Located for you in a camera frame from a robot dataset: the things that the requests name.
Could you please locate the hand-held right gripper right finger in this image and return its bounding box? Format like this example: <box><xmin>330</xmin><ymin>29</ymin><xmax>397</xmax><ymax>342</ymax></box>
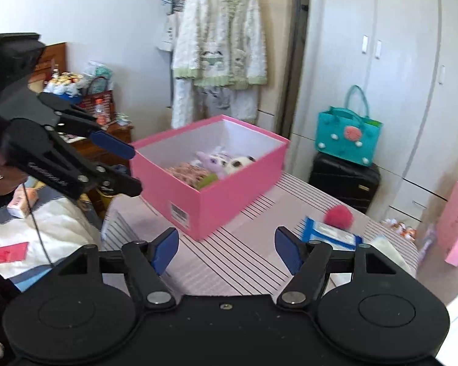
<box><xmin>274</xmin><ymin>227</ymin><xmax>415</xmax><ymax>310</ymax></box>

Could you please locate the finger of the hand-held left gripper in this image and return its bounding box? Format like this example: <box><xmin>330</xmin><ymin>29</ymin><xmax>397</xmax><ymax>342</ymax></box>
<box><xmin>37</xmin><ymin>91</ymin><xmax>136</xmax><ymax>160</ymax></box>
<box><xmin>42</xmin><ymin>130</ymin><xmax>143</xmax><ymax>199</ymax></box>

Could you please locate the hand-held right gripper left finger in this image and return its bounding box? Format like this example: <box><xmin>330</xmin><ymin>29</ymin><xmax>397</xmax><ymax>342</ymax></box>
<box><xmin>53</xmin><ymin>228</ymin><xmax>180</xmax><ymax>310</ymax></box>

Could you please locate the blue wet wipe pack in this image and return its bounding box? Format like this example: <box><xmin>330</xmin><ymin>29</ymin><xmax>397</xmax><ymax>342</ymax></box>
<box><xmin>300</xmin><ymin>217</ymin><xmax>363</xmax><ymax>250</ymax></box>

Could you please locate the pink fluffy pompom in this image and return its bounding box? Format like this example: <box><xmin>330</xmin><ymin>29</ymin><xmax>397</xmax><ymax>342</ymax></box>
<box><xmin>324</xmin><ymin>205</ymin><xmax>352</xmax><ymax>231</ymax></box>

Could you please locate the floral fabric scrunchie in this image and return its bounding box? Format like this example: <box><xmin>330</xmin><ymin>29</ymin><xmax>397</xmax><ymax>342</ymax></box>
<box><xmin>165</xmin><ymin>162</ymin><xmax>210</xmax><ymax>189</ymax></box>

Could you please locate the pink storage box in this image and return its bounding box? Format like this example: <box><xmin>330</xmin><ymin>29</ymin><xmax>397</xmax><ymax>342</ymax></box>
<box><xmin>129</xmin><ymin>114</ymin><xmax>291</xmax><ymax>242</ymax></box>

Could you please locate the green egg-shaped sponge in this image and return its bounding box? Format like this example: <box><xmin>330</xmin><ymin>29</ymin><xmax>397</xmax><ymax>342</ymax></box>
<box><xmin>196</xmin><ymin>173</ymin><xmax>220</xmax><ymax>190</ymax></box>

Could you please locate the purple plush toy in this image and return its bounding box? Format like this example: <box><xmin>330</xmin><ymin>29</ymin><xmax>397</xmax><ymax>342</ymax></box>
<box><xmin>195</xmin><ymin>150</ymin><xmax>233</xmax><ymax>178</ymax></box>

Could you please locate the white cotton tissue pack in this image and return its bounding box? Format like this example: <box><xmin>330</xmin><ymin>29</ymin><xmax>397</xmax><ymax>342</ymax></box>
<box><xmin>361</xmin><ymin>234</ymin><xmax>416</xmax><ymax>275</ymax></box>

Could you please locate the panda plush toy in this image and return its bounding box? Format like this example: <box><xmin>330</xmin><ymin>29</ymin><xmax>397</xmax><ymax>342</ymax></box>
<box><xmin>219</xmin><ymin>155</ymin><xmax>257</xmax><ymax>178</ymax></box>

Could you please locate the small white green box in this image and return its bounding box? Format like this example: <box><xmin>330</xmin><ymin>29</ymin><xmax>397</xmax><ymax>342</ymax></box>
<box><xmin>109</xmin><ymin>112</ymin><xmax>134</xmax><ymax>128</ymax></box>

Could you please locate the yellow plastic bin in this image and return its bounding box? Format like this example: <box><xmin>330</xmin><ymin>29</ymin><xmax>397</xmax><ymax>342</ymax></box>
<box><xmin>99</xmin><ymin>192</ymin><xmax>117</xmax><ymax>218</ymax></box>

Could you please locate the orange drink bottle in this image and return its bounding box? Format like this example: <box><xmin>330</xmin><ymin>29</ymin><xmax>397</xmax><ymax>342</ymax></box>
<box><xmin>93</xmin><ymin>99</ymin><xmax>108</xmax><ymax>126</ymax></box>

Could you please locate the red woven basket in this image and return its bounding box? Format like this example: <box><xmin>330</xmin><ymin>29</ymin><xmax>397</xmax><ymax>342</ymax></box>
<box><xmin>78</xmin><ymin>76</ymin><xmax>114</xmax><ymax>123</ymax></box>

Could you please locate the flower bouquet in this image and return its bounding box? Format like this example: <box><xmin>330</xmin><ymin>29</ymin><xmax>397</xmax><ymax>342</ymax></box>
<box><xmin>42</xmin><ymin>70</ymin><xmax>88</xmax><ymax>103</ymax></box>

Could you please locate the striped pink tablecloth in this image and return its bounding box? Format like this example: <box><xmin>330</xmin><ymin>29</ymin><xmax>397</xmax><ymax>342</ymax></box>
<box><xmin>101</xmin><ymin>171</ymin><xmax>420</xmax><ymax>298</ymax></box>

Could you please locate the wooden headboard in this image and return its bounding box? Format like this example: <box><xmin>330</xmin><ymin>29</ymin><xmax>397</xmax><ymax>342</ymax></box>
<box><xmin>27</xmin><ymin>42</ymin><xmax>67</xmax><ymax>96</ymax></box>

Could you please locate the teal white packet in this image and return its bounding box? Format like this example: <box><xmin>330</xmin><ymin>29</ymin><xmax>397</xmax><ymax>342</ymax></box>
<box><xmin>85</xmin><ymin>60</ymin><xmax>113</xmax><ymax>84</ymax></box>

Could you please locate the grey white bed blanket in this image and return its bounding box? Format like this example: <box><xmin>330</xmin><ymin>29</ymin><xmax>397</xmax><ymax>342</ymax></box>
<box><xmin>0</xmin><ymin>183</ymin><xmax>107</xmax><ymax>294</ymax></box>

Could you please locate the black suitcase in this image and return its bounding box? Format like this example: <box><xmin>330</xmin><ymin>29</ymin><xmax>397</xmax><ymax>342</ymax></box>
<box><xmin>309</xmin><ymin>152</ymin><xmax>381</xmax><ymax>214</ymax></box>

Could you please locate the small orange white carton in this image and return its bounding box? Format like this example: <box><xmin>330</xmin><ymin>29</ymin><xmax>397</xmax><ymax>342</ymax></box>
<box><xmin>7</xmin><ymin>187</ymin><xmax>41</xmax><ymax>219</ymax></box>

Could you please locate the pile of snack packets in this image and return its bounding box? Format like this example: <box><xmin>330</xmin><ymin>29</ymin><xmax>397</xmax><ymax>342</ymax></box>
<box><xmin>382</xmin><ymin>217</ymin><xmax>418</xmax><ymax>242</ymax></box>

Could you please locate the white canvas tote bag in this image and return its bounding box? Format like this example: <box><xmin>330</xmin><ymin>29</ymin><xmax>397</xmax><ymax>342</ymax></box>
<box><xmin>156</xmin><ymin>11</ymin><xmax>180</xmax><ymax>52</ymax></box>

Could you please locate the teal tote bag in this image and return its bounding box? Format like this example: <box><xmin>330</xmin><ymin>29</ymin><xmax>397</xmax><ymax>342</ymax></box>
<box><xmin>315</xmin><ymin>85</ymin><xmax>383</xmax><ymax>166</ymax></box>

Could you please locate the red paper card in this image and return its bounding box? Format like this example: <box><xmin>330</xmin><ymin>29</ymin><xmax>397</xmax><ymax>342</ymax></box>
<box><xmin>0</xmin><ymin>242</ymin><xmax>27</xmax><ymax>264</ymax></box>

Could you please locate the purple plastic packet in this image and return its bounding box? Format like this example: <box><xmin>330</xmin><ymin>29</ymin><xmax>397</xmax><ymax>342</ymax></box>
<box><xmin>420</xmin><ymin>225</ymin><xmax>438</xmax><ymax>264</ymax></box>

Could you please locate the white fluffy robe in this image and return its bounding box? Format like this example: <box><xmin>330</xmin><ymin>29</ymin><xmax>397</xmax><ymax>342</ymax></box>
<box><xmin>170</xmin><ymin>0</ymin><xmax>268</xmax><ymax>129</ymax></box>

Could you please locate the person's black clothing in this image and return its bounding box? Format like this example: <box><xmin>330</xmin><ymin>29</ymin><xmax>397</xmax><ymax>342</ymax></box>
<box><xmin>0</xmin><ymin>263</ymin><xmax>27</xmax><ymax>366</ymax></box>

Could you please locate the grey wooden wardrobe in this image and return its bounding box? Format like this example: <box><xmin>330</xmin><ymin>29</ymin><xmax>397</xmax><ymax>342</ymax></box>
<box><xmin>290</xmin><ymin>0</ymin><xmax>458</xmax><ymax>237</ymax></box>

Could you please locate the light wooden board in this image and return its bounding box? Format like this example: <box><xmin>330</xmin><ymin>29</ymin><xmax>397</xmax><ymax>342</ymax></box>
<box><xmin>257</xmin><ymin>0</ymin><xmax>302</xmax><ymax>138</ymax></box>

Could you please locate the black clothes rack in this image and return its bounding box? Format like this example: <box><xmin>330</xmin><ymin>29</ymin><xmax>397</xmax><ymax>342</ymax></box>
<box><xmin>172</xmin><ymin>0</ymin><xmax>314</xmax><ymax>142</ymax></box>

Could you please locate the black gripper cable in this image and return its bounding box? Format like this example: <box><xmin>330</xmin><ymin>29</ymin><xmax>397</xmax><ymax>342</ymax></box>
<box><xmin>23</xmin><ymin>183</ymin><xmax>56</xmax><ymax>269</ymax></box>

